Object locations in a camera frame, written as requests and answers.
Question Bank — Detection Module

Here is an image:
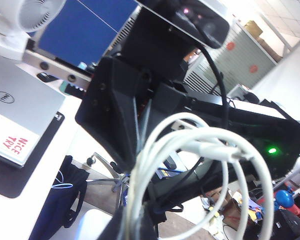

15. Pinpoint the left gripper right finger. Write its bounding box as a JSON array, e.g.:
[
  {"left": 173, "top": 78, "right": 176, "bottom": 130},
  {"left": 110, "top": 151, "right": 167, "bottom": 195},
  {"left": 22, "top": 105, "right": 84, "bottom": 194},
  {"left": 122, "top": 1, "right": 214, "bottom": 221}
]
[{"left": 139, "top": 207, "right": 161, "bottom": 240}]

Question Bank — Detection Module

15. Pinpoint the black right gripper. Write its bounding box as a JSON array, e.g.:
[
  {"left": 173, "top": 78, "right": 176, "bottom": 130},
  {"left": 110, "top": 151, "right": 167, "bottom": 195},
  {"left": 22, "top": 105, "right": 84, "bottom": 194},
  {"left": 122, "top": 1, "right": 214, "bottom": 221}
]
[{"left": 74, "top": 7, "right": 198, "bottom": 173}]

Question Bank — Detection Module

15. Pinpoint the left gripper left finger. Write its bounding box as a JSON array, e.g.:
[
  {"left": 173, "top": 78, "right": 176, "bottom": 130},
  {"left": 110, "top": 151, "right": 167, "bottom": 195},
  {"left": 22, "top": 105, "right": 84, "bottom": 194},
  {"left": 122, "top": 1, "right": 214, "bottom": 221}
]
[{"left": 96, "top": 206, "right": 128, "bottom": 240}]

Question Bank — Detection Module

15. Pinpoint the white charging cable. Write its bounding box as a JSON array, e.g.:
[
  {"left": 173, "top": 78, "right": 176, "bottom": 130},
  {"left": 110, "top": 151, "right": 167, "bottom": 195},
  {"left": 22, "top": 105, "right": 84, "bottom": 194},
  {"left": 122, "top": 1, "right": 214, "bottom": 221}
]
[{"left": 124, "top": 112, "right": 276, "bottom": 240}]

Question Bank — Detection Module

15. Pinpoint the white rounded seat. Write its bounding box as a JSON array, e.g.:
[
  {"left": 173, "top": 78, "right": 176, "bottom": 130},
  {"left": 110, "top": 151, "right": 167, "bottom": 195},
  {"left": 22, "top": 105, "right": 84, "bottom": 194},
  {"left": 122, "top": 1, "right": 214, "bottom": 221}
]
[{"left": 73, "top": 209, "right": 115, "bottom": 240}]

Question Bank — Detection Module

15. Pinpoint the navy backpack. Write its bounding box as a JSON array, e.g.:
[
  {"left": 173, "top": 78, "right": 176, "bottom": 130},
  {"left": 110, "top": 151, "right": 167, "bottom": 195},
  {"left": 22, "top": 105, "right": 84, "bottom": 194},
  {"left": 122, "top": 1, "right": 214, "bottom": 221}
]
[{"left": 31, "top": 154, "right": 91, "bottom": 240}]

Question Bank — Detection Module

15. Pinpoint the office chair base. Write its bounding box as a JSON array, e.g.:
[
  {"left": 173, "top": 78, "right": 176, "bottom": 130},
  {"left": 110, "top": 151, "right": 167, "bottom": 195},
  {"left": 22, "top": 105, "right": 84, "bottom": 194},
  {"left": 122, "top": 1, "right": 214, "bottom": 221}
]
[{"left": 86, "top": 151, "right": 131, "bottom": 193}]

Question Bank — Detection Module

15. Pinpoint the blue partition board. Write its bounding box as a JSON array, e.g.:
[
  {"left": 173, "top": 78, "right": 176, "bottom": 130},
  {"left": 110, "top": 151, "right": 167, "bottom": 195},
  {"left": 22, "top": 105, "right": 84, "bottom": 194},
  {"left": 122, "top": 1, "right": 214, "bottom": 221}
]
[{"left": 37, "top": 0, "right": 138, "bottom": 68}]

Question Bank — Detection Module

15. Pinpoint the gray louvered cabinet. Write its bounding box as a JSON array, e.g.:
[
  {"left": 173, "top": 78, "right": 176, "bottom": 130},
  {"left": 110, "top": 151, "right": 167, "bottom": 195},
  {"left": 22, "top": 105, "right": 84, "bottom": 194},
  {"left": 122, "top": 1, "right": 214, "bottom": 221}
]
[{"left": 183, "top": 23, "right": 278, "bottom": 97}]

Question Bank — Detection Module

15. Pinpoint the silver Dell laptop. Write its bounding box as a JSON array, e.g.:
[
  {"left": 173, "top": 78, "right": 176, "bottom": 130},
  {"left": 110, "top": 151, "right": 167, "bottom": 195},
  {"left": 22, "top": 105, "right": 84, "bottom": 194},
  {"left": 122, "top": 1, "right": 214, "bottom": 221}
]
[{"left": 0, "top": 51, "right": 67, "bottom": 169}]

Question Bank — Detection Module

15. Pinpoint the black mouse pad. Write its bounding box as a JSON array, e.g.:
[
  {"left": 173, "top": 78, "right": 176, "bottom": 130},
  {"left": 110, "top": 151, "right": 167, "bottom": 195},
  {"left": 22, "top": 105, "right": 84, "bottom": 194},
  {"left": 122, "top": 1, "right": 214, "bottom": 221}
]
[{"left": 0, "top": 111, "right": 66, "bottom": 200}]

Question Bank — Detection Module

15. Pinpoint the white desk fan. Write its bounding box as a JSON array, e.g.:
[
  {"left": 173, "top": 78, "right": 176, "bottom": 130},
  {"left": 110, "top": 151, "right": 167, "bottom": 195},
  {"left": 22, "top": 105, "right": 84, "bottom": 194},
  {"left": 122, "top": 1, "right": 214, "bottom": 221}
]
[{"left": 0, "top": 0, "right": 66, "bottom": 61}]

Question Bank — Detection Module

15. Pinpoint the blue balloon toy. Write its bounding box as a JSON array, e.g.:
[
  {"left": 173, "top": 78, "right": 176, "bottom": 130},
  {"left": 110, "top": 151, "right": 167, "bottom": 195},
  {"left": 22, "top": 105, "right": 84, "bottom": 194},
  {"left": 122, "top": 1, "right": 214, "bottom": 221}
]
[{"left": 274, "top": 189, "right": 295, "bottom": 213}]

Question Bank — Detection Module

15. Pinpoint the cardboard box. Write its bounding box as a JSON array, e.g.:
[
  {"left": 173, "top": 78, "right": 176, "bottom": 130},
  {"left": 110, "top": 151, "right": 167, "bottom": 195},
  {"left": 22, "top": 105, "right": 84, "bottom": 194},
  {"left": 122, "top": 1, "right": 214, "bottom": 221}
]
[{"left": 242, "top": 19, "right": 283, "bottom": 62}]

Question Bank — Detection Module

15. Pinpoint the black camera cable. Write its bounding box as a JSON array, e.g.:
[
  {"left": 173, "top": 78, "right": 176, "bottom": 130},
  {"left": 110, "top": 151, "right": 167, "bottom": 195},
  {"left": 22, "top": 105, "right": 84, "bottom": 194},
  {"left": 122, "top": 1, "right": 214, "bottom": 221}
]
[{"left": 201, "top": 46, "right": 230, "bottom": 131}]

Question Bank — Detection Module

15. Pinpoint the aluminium rail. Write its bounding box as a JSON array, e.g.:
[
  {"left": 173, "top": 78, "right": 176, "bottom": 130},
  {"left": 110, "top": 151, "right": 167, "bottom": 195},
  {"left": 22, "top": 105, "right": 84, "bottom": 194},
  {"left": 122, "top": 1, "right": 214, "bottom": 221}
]
[{"left": 23, "top": 48, "right": 93, "bottom": 90}]

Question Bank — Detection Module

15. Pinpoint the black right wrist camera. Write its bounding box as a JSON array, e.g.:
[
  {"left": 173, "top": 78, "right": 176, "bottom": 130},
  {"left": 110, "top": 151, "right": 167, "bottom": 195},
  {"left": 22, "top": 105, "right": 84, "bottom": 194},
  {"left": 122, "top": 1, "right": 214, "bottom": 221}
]
[{"left": 136, "top": 0, "right": 232, "bottom": 50}]

